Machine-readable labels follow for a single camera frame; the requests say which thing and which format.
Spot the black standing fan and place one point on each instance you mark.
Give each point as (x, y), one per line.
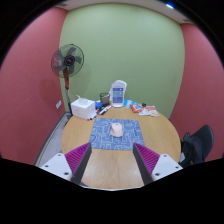
(68, 60)

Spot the white marker black cap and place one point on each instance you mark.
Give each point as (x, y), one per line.
(93, 116)

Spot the orange and white snack packet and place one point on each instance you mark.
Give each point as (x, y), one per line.
(152, 111)

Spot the pale pink computer mouse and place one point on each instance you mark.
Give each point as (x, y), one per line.
(117, 130)

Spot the white tissue box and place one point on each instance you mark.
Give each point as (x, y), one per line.
(82, 108)

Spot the light blue snack packet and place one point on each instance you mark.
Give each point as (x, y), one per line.
(128, 103)

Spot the white marker red cap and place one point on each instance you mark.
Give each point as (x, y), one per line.
(105, 110)

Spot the small black clip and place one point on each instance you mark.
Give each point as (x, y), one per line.
(144, 105)

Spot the orange-red snack packet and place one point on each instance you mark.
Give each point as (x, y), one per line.
(136, 108)

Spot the ceiling light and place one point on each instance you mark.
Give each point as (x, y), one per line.
(170, 5)

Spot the black office chair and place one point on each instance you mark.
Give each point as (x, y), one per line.
(206, 136)

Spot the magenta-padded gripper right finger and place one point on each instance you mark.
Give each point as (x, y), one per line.
(161, 165)

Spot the blue patterned mouse pad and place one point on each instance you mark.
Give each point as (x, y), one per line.
(100, 140)

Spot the blue whiteboard eraser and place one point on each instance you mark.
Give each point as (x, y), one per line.
(98, 105)

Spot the white wall socket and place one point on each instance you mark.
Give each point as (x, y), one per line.
(59, 104)

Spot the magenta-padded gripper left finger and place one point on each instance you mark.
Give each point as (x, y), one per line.
(61, 165)

